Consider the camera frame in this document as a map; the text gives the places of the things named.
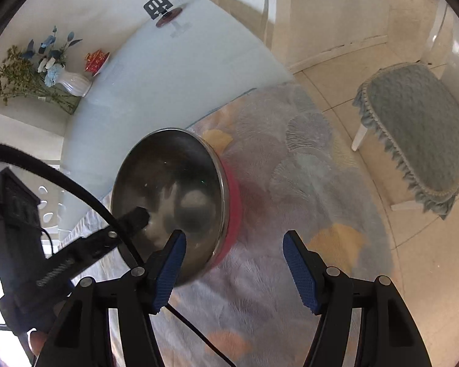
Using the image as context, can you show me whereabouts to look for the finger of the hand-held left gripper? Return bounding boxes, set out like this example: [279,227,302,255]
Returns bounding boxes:
[95,206,151,257]

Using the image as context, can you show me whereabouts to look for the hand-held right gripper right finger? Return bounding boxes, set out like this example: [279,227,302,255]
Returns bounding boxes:
[283,230,433,367]

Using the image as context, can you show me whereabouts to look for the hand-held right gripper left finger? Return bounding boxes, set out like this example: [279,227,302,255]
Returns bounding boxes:
[34,229,187,367]

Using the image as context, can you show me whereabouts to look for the magenta steel bowl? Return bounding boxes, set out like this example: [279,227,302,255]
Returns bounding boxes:
[111,128,242,287]

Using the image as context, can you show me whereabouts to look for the person's left hand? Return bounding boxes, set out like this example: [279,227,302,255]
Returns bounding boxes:
[28,329,49,356]

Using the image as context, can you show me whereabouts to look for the grey yellow leaf-print tablecloth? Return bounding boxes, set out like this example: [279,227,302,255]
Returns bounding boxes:
[57,84,397,367]

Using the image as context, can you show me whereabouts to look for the glass vase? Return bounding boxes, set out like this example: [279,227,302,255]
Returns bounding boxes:
[34,92,82,116]

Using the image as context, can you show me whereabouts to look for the white ceramic vase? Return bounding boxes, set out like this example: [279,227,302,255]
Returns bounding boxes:
[55,72,93,98]

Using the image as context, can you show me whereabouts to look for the yellow green dried flowers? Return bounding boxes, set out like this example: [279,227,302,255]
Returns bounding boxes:
[0,46,62,105]

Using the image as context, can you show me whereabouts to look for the red lidded tea cup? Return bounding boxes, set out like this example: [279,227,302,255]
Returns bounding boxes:
[85,50,111,76]

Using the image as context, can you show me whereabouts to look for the blue white artificial flowers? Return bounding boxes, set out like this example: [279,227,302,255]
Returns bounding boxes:
[21,26,83,87]

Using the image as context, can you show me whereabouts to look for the white chair with grey cushion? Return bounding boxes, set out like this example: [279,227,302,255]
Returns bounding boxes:
[351,0,459,221]

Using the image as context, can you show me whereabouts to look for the black phone stand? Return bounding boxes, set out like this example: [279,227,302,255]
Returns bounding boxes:
[143,0,185,28]

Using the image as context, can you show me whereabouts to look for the thin black cable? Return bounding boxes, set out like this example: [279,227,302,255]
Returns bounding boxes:
[164,304,237,367]

